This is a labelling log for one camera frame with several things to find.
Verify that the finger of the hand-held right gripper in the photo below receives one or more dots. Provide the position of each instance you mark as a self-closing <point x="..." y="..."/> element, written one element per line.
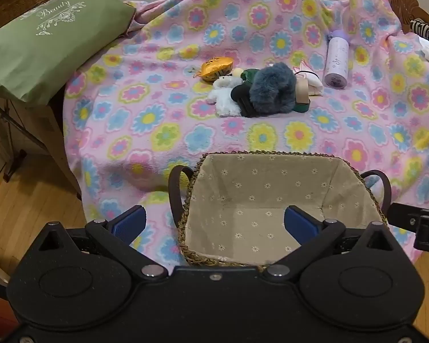
<point x="420" y="223"/>

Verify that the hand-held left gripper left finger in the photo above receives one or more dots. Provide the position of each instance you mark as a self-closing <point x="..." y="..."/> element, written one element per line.
<point x="130" y="223"/>

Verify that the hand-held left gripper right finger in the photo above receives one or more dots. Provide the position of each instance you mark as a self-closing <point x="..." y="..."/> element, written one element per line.
<point x="300" y="225"/>

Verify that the woven basket with fabric liner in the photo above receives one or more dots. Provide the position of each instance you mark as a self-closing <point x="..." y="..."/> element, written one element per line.
<point x="264" y="193"/>

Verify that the beige tape roll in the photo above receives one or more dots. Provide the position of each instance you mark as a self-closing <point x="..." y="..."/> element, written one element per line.
<point x="302" y="91"/>

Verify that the white plush teddy bear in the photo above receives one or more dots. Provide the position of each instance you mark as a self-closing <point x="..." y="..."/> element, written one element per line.
<point x="225" y="102"/>

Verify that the plush doll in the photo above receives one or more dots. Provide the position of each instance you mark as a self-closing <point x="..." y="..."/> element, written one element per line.
<point x="249" y="75"/>

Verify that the pink floral fleece blanket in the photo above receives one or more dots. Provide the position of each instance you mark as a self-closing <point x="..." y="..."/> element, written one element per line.
<point x="164" y="114"/>

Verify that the green tape roll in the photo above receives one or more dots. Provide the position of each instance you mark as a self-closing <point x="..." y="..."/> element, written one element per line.
<point x="302" y="107"/>

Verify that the wooden cabinet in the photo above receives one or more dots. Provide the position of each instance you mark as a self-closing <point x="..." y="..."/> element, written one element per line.
<point x="39" y="128"/>

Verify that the black foam-tipped cylinder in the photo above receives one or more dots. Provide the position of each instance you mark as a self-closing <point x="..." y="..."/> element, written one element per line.
<point x="243" y="105"/>

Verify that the white cotton pad packet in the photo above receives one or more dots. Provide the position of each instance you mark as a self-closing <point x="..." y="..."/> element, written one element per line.
<point x="314" y="85"/>

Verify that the blue-grey furry plush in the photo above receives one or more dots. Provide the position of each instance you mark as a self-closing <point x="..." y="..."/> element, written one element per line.
<point x="271" y="85"/>

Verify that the beige wooden egg toy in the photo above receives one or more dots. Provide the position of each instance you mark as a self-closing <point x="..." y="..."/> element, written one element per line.
<point x="237" y="73"/>

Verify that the white and purple bottle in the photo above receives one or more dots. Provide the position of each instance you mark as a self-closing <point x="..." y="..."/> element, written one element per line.
<point x="336" y="60"/>

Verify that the orange plush pouch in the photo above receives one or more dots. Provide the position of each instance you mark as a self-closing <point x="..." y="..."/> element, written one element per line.
<point x="216" y="68"/>

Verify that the green printed pillow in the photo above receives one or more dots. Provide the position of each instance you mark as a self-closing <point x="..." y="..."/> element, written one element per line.
<point x="39" y="50"/>

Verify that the zebra striped item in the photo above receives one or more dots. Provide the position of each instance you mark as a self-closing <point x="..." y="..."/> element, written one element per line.
<point x="422" y="26"/>

